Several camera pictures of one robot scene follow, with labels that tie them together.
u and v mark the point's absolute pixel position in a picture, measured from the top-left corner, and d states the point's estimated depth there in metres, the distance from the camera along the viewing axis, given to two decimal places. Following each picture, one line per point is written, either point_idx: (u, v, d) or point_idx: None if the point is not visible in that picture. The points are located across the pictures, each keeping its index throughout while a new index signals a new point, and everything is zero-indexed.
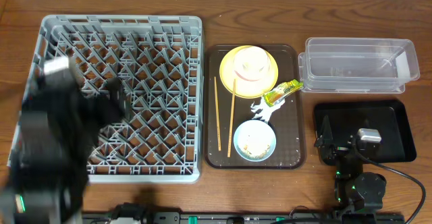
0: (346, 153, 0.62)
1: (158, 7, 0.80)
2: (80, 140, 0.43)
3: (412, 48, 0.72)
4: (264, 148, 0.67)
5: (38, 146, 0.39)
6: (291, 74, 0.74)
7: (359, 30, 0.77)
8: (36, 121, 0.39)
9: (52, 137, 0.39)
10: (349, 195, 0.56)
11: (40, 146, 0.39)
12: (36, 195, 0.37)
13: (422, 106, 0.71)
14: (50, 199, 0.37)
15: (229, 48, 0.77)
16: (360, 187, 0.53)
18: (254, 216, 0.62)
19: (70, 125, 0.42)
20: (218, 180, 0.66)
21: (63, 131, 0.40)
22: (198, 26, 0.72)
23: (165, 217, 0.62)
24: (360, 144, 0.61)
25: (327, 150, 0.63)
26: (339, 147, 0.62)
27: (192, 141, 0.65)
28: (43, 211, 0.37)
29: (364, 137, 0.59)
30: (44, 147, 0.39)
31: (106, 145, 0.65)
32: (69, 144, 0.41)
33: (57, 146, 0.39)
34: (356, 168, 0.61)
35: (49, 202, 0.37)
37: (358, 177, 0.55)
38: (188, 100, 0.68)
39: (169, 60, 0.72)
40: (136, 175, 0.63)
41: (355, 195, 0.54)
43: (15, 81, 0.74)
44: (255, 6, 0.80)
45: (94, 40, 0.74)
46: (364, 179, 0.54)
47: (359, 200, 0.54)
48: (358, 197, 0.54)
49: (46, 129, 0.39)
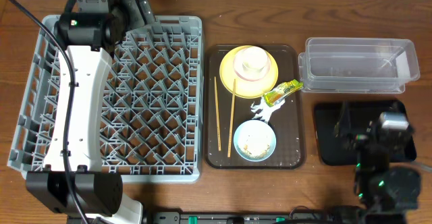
0: (366, 142, 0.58)
1: (158, 7, 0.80)
2: (119, 5, 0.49)
3: (412, 48, 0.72)
4: (264, 148, 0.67)
5: None
6: (291, 74, 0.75)
7: (358, 30, 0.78)
8: None
9: None
10: (373, 192, 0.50)
11: None
12: (84, 27, 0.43)
13: (422, 106, 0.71)
14: (95, 30, 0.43)
15: (229, 48, 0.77)
16: (392, 183, 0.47)
18: (254, 216, 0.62)
19: None
20: (218, 180, 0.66)
21: None
22: (198, 26, 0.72)
23: (165, 217, 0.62)
24: (380, 131, 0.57)
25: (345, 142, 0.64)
26: (358, 136, 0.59)
27: (192, 141, 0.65)
28: (87, 38, 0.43)
29: (386, 123, 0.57)
30: None
31: (106, 145, 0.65)
32: (113, 1, 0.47)
33: None
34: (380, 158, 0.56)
35: (92, 34, 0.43)
37: (388, 172, 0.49)
38: (188, 100, 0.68)
39: (169, 60, 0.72)
40: (136, 175, 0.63)
41: (382, 191, 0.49)
43: (14, 81, 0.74)
44: (255, 7, 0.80)
45: None
46: (394, 174, 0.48)
47: (387, 198, 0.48)
48: (386, 194, 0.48)
49: None
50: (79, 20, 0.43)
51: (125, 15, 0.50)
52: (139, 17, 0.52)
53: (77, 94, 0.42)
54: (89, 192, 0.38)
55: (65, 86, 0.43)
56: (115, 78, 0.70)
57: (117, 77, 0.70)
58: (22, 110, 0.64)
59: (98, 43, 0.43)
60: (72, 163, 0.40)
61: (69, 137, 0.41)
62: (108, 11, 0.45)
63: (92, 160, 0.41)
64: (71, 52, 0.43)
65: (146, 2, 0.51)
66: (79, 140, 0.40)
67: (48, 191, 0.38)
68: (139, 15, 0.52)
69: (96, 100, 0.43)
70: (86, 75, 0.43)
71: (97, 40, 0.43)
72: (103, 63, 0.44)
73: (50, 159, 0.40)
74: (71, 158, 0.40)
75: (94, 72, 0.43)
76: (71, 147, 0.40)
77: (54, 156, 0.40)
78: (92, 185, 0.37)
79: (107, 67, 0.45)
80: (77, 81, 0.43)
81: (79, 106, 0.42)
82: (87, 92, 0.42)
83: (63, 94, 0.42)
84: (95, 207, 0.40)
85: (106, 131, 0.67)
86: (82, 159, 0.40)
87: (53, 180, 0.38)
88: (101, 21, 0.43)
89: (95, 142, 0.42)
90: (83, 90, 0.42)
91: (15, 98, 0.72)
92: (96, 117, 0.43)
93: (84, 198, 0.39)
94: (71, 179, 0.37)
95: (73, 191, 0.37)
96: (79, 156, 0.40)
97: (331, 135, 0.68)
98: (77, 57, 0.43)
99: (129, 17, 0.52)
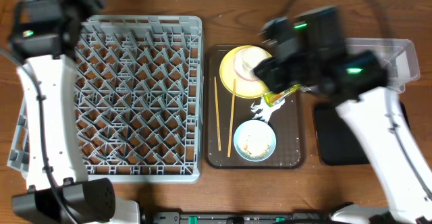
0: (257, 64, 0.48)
1: (158, 7, 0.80)
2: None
3: (412, 49, 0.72)
4: (264, 148, 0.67)
5: (36, 3, 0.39)
6: None
7: (358, 30, 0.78)
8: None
9: None
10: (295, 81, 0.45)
11: None
12: (39, 35, 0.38)
13: (421, 107, 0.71)
14: (52, 38, 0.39)
15: (229, 48, 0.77)
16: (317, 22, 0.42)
18: (254, 216, 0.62)
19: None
20: (218, 180, 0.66)
21: None
22: (198, 26, 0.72)
23: (165, 217, 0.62)
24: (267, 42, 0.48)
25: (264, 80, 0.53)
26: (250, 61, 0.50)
27: (192, 141, 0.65)
28: (45, 45, 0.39)
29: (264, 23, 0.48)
30: None
31: (106, 145, 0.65)
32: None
33: (52, 1, 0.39)
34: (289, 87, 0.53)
35: (50, 41, 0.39)
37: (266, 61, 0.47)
38: (188, 100, 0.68)
39: (169, 60, 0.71)
40: (136, 175, 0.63)
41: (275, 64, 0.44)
43: (15, 81, 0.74)
44: (256, 7, 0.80)
45: (94, 40, 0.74)
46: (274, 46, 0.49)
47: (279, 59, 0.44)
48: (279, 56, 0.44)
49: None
50: (32, 30, 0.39)
51: (80, 8, 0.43)
52: (93, 5, 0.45)
53: (46, 106, 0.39)
54: (82, 201, 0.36)
55: (31, 101, 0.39)
56: (115, 78, 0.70)
57: (117, 77, 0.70)
58: (21, 110, 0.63)
59: (58, 50, 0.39)
60: (57, 178, 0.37)
61: (47, 153, 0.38)
62: (61, 13, 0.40)
63: (77, 171, 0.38)
64: (32, 65, 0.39)
65: None
66: (59, 154, 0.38)
67: (38, 212, 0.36)
68: (94, 3, 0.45)
69: (67, 108, 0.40)
70: (52, 86, 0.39)
71: (57, 48, 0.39)
72: (67, 70, 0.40)
73: (32, 178, 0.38)
74: (55, 173, 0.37)
75: (60, 81, 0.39)
76: (52, 162, 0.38)
77: (36, 175, 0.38)
78: (82, 195, 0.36)
79: (73, 73, 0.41)
80: (44, 94, 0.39)
81: (51, 119, 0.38)
82: (57, 103, 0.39)
83: (32, 110, 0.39)
84: (90, 216, 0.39)
85: (106, 131, 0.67)
86: (66, 173, 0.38)
87: (42, 200, 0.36)
88: (57, 27, 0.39)
89: (76, 151, 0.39)
90: (52, 101, 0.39)
91: (16, 98, 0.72)
92: (72, 127, 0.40)
93: (78, 210, 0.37)
94: (59, 193, 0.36)
95: (64, 204, 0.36)
96: (62, 171, 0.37)
97: (331, 137, 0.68)
98: (39, 69, 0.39)
99: (85, 11, 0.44)
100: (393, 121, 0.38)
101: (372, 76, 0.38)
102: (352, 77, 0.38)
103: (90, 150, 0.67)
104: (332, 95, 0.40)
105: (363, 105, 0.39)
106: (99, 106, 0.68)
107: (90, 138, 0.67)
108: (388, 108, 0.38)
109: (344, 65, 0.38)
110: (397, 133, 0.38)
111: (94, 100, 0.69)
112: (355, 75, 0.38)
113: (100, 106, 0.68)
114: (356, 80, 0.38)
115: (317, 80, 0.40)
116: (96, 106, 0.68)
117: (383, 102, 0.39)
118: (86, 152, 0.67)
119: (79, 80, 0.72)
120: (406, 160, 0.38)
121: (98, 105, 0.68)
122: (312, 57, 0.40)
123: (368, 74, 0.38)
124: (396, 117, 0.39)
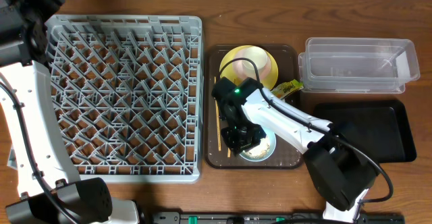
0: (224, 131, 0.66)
1: (158, 7, 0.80)
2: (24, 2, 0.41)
3: (412, 48, 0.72)
4: (264, 148, 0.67)
5: None
6: (291, 74, 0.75)
7: (359, 30, 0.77)
8: None
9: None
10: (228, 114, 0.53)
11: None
12: (4, 45, 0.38)
13: (422, 108, 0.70)
14: (19, 46, 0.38)
15: (229, 48, 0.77)
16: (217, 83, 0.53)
18: (254, 216, 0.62)
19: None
20: (218, 180, 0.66)
21: None
22: (198, 26, 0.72)
23: (165, 217, 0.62)
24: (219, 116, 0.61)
25: (236, 137, 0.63)
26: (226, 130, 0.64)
27: (192, 141, 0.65)
28: (12, 54, 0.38)
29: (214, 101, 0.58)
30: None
31: (106, 145, 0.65)
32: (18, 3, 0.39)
33: (9, 7, 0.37)
34: (249, 141, 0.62)
35: (18, 49, 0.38)
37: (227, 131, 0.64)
38: (188, 100, 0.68)
39: (169, 60, 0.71)
40: (136, 175, 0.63)
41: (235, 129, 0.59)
43: None
44: (256, 6, 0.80)
45: (94, 40, 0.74)
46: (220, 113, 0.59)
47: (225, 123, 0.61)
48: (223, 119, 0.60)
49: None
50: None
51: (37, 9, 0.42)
52: (50, 3, 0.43)
53: (26, 114, 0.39)
54: (78, 201, 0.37)
55: (10, 111, 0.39)
56: (115, 78, 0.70)
57: (117, 77, 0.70)
58: None
59: (28, 57, 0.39)
60: (49, 181, 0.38)
61: (35, 158, 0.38)
62: (22, 21, 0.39)
63: (68, 171, 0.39)
64: (4, 76, 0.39)
65: None
66: (46, 158, 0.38)
67: (34, 218, 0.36)
68: (50, 1, 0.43)
69: (47, 112, 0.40)
70: (28, 92, 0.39)
71: (25, 55, 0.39)
72: (41, 75, 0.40)
73: (24, 185, 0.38)
74: (45, 177, 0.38)
75: (35, 87, 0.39)
76: (42, 166, 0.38)
77: (28, 182, 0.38)
78: (77, 194, 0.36)
79: (46, 77, 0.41)
80: (21, 102, 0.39)
81: (32, 125, 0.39)
82: (34, 109, 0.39)
83: (11, 120, 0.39)
84: (90, 216, 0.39)
85: (106, 131, 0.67)
86: (57, 175, 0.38)
87: (36, 206, 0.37)
88: (22, 34, 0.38)
89: (63, 153, 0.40)
90: (30, 108, 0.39)
91: None
92: (56, 131, 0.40)
93: (76, 210, 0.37)
94: (54, 197, 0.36)
95: (61, 207, 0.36)
96: (52, 173, 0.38)
97: None
98: (14, 77, 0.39)
99: (45, 11, 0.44)
100: (269, 102, 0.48)
101: (248, 90, 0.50)
102: (233, 96, 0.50)
103: (90, 151, 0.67)
104: (237, 114, 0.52)
105: (254, 112, 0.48)
106: (99, 106, 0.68)
107: (90, 138, 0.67)
108: (263, 96, 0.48)
109: (229, 91, 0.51)
110: (275, 105, 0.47)
111: (94, 100, 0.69)
112: (235, 94, 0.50)
113: (99, 106, 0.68)
114: (237, 98, 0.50)
115: (222, 110, 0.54)
116: (96, 106, 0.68)
117: (258, 95, 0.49)
118: (86, 152, 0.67)
119: (79, 80, 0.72)
120: (293, 119, 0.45)
121: (98, 105, 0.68)
122: (214, 93, 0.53)
123: (246, 92, 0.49)
124: (270, 98, 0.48)
